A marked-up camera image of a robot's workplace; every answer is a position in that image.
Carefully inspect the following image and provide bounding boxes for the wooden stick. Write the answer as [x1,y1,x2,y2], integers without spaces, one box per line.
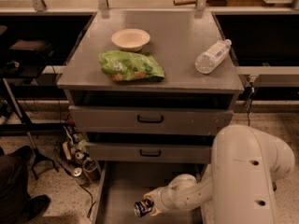
[173,0,197,6]

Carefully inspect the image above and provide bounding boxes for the grey middle drawer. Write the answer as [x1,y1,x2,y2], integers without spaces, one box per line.
[86,142,211,164]

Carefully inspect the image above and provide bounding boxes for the person leg with shoe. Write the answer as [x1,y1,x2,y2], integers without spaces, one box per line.
[0,146,50,224]

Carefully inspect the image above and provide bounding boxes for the black box on shelf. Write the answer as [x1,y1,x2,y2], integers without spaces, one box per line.
[9,39,53,65]

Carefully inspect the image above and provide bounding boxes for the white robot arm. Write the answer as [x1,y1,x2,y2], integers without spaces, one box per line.
[144,125,295,224]

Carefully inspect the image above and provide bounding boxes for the clutter pile on floor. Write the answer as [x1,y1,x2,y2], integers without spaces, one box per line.
[62,116,89,165]

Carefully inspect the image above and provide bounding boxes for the black tripod stand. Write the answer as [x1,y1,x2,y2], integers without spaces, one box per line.
[0,25,60,181]

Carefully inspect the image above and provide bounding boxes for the grey top drawer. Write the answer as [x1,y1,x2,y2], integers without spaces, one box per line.
[69,105,233,135]

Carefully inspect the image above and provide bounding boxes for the silver can on floor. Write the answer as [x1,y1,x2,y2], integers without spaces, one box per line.
[72,167,87,186]

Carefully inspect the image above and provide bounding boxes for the grey drawer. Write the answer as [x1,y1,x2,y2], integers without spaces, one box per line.
[69,105,233,135]
[86,142,211,164]
[93,161,206,224]

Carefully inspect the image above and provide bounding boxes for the grey drawer cabinet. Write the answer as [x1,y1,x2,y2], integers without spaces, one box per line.
[56,9,245,224]

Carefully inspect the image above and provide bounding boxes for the grey bottom drawer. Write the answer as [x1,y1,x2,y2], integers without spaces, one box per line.
[93,161,206,224]

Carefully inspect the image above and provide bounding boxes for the blue pepsi can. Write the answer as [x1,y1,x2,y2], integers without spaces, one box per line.
[134,199,154,217]

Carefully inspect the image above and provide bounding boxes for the green chip bag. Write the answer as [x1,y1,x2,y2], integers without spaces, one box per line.
[98,50,165,82]

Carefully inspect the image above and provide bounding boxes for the brown cup on floor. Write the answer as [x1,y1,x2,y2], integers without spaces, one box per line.
[83,159,100,181]

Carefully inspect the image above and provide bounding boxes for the clear plastic water bottle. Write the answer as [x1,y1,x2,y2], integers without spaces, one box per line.
[195,39,232,75]

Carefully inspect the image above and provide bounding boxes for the white paper bowl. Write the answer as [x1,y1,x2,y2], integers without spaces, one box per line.
[111,29,150,52]

